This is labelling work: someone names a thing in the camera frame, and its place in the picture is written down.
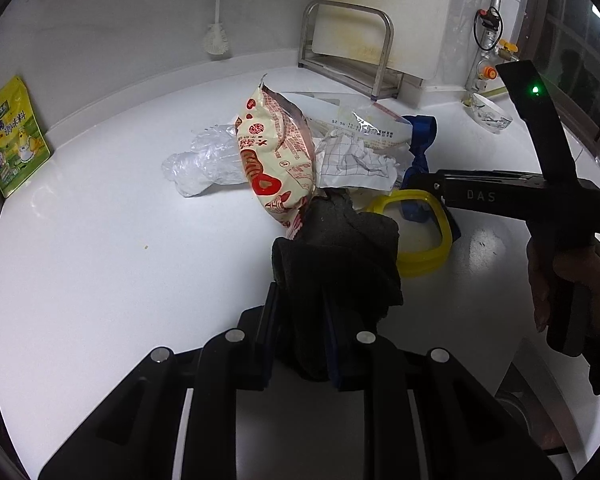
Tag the crumpled checked paper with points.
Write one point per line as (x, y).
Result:
(355, 160)

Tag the metal pipe with valves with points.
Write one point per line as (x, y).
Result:
(492, 20)

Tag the person's right hand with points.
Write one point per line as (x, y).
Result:
(537, 285)

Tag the dark window frame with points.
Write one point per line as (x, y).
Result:
(580, 35)

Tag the white cutting board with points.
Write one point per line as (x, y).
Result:
(410, 10)

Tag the dark grey cloth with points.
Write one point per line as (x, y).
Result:
(340, 260)

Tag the metal rack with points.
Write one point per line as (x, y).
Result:
(380, 60)

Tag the clear crumpled plastic bag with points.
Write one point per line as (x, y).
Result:
(200, 165)

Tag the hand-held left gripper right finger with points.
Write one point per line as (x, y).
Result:
(336, 362)

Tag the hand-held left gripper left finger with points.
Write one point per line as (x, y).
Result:
(266, 350)

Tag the cream red-printed snack bag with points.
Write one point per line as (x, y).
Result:
(275, 160)

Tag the yellow-green seasoning packet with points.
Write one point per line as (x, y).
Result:
(12, 140)

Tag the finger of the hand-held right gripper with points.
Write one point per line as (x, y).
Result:
(425, 185)

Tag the white dish brush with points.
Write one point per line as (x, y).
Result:
(216, 35)

